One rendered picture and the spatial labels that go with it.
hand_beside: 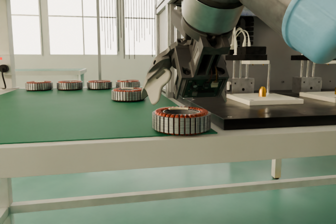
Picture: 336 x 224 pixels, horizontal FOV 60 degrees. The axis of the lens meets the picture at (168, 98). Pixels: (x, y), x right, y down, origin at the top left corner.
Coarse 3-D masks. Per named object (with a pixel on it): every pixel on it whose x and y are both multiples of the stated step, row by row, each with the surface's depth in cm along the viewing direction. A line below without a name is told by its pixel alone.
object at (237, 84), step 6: (228, 78) 94; (234, 78) 91; (240, 78) 92; (246, 78) 92; (252, 78) 92; (234, 84) 91; (240, 84) 92; (246, 84) 92; (252, 84) 93; (234, 90) 92; (240, 90) 92; (246, 90) 92; (252, 90) 93
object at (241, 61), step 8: (240, 48) 86; (248, 48) 83; (256, 48) 83; (264, 48) 84; (232, 56) 91; (240, 56) 85; (248, 56) 83; (256, 56) 84; (264, 56) 84; (232, 64) 93; (240, 64) 93; (232, 72) 93; (240, 72) 93
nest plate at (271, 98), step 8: (232, 96) 82; (240, 96) 80; (248, 96) 80; (256, 96) 80; (272, 96) 80; (280, 96) 80; (288, 96) 80; (248, 104) 72; (256, 104) 72; (264, 104) 73; (272, 104) 73
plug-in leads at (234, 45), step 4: (240, 28) 93; (232, 32) 94; (236, 32) 93; (232, 36) 94; (236, 36) 94; (244, 36) 90; (248, 36) 91; (232, 40) 95; (244, 40) 90; (248, 40) 91; (232, 44) 95; (236, 44) 90; (244, 44) 90; (248, 44) 91; (232, 48) 96; (236, 48) 90; (228, 52) 96; (232, 52) 95; (236, 52) 90
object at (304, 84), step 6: (294, 78) 99; (300, 78) 96; (306, 78) 96; (312, 78) 96; (318, 78) 97; (294, 84) 99; (300, 84) 96; (306, 84) 96; (312, 84) 97; (318, 84) 97; (294, 90) 99; (300, 90) 96; (306, 90) 97; (312, 90) 97; (318, 90) 97
